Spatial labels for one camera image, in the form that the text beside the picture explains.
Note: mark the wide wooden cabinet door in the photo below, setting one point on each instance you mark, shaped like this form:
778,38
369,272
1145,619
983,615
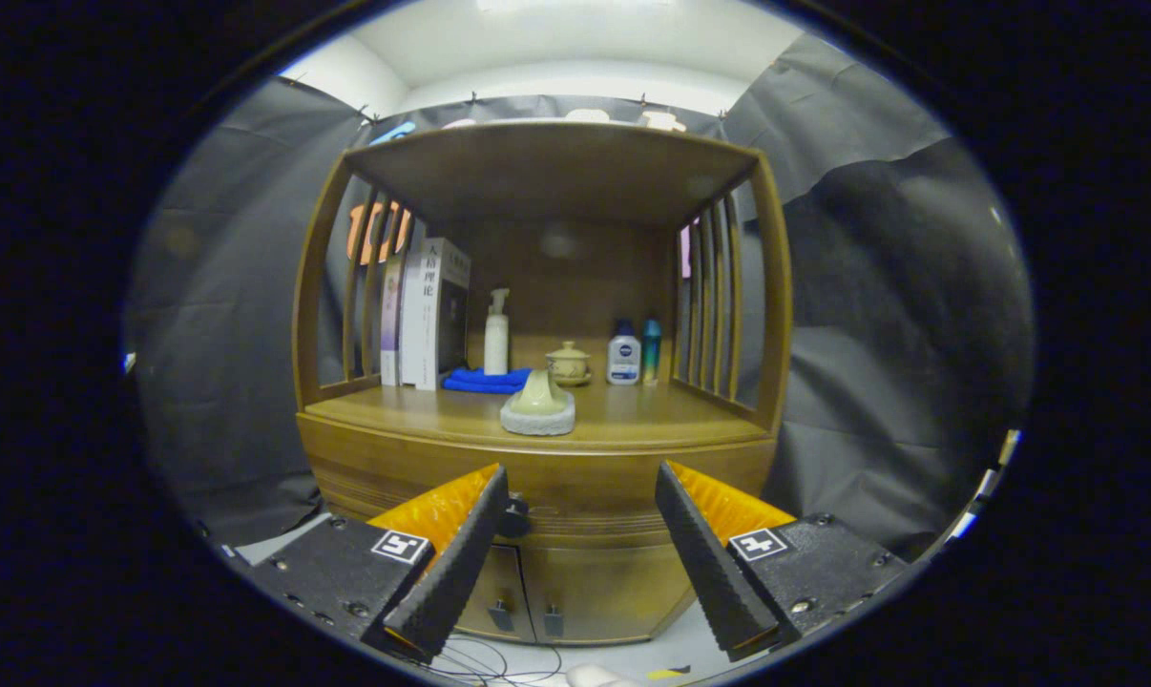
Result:
614,592

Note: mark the cardboard box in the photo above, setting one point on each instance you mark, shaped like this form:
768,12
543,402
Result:
1011,447

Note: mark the green grey scrub brush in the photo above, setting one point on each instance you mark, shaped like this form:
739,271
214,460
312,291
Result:
537,401

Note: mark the wooden drawer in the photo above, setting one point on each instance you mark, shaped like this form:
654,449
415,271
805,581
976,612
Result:
585,482

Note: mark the plain white book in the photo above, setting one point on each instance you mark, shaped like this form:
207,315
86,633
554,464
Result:
409,315

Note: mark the wooden countertop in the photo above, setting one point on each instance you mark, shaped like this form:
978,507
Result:
652,410

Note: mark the black backdrop cloth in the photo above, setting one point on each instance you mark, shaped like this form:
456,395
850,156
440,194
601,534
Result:
232,334

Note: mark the wooden cabinet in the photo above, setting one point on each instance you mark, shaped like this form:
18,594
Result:
556,176

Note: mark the thick white black book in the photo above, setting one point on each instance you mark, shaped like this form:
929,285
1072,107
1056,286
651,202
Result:
442,315

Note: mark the ceiling light panel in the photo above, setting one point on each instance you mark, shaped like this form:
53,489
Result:
575,5

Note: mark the teal bottle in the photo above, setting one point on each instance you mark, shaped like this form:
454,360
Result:
652,355

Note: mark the beige lidded teacup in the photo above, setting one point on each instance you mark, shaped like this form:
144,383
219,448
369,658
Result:
568,364

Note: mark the thin purple white book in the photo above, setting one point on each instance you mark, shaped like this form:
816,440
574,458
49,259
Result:
390,334

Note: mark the yellow floor tape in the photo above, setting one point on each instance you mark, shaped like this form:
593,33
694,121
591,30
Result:
669,673

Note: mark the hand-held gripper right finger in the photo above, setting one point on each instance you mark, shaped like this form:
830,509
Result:
709,563

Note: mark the narrow wooden cabinet door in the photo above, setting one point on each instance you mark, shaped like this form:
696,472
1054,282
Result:
504,582

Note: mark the folded blue cloth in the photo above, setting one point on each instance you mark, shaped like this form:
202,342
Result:
480,382

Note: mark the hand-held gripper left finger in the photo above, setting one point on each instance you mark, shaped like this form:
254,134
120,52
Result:
456,563

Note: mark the white pump bottle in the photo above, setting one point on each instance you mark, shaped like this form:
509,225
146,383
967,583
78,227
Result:
496,343

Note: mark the white lotion bottle blue cap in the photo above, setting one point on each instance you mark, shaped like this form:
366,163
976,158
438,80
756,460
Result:
623,361

